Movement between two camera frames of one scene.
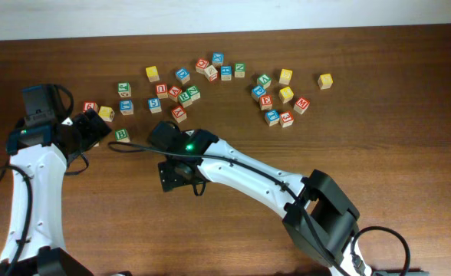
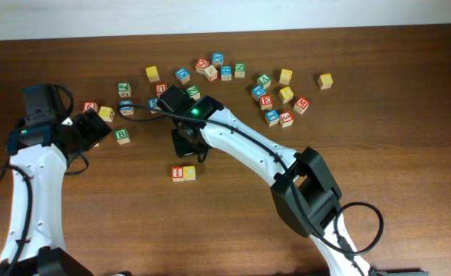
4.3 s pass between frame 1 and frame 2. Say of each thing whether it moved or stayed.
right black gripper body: moved
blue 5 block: stayed
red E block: stayed
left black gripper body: stayed
